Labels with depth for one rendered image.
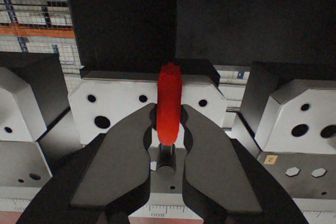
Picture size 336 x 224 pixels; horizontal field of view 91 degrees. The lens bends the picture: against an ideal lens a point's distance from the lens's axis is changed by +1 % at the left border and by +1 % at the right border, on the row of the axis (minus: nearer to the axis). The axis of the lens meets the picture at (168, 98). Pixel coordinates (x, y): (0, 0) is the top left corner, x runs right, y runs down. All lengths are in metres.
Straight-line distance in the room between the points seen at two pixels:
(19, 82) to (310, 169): 0.34
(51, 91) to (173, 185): 0.20
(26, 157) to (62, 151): 0.04
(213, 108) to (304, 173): 0.15
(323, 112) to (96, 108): 0.22
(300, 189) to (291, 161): 0.06
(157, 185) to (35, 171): 0.15
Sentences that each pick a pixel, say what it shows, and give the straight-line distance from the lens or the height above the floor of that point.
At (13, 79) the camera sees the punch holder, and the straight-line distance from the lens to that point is 0.22.
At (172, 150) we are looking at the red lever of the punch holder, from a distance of 0.16.
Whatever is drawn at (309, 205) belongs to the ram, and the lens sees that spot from 0.34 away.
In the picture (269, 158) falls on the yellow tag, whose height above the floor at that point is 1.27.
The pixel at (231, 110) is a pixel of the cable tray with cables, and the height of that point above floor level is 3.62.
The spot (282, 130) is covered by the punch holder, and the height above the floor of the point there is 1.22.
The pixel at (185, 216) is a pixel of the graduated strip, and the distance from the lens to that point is 0.31.
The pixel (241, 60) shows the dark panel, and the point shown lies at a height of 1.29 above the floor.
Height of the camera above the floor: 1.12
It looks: 28 degrees up
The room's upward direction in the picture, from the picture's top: 178 degrees counter-clockwise
